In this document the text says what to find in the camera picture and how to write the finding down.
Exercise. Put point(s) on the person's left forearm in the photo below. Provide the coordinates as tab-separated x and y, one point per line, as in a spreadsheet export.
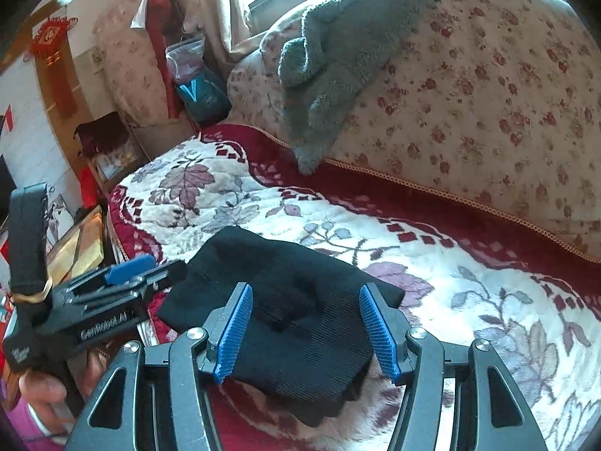
26	430

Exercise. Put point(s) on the red knot wall ornament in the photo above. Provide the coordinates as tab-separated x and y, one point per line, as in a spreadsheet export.
49	37

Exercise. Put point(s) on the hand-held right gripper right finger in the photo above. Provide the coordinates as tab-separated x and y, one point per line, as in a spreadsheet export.
381	333

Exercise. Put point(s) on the dark red cloth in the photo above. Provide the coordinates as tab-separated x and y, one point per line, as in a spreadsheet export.
101	134

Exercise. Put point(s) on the cream floral quilt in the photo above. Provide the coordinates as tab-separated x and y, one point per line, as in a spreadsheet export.
469	80

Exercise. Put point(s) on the red white floral blanket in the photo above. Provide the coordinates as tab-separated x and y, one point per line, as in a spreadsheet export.
422	263

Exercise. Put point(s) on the floral pillow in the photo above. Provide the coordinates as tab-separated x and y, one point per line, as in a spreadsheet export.
131	65

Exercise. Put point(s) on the grey fleece blanket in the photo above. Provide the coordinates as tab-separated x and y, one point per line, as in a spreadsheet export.
338	56

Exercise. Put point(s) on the person's left hand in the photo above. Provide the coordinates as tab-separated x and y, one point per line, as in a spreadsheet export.
42	387

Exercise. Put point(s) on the red cloth roll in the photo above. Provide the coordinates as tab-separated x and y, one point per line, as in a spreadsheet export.
157	23

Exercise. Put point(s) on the cream curtain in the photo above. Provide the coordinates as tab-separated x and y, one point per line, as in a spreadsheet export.
211	0

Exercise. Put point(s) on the clear plastic bag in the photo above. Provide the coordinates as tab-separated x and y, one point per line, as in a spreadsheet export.
185	58

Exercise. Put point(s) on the wooden glass cabinet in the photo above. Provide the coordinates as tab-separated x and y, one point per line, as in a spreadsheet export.
87	244

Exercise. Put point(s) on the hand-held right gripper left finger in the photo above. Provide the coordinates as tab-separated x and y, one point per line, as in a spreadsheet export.
234	329

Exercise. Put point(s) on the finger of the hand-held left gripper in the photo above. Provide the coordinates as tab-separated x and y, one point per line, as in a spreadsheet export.
164	271
129	265

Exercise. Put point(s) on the black pants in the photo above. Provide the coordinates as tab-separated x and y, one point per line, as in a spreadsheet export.
291	282

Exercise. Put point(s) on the teal bag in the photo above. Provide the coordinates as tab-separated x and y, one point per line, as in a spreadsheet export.
204	98

